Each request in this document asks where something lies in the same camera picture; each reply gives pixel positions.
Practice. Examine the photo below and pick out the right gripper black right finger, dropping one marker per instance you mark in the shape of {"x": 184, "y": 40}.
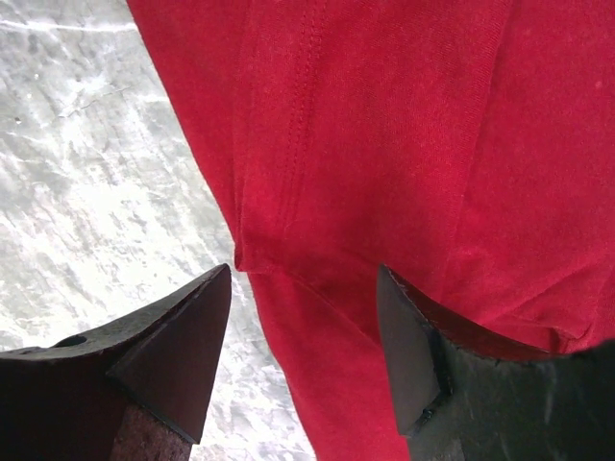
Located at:
{"x": 463, "y": 392}

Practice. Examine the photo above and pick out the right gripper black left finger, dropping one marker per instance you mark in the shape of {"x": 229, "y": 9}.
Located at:
{"x": 136, "y": 388}

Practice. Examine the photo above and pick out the red t shirt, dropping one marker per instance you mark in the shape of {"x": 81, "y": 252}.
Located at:
{"x": 468, "y": 145}

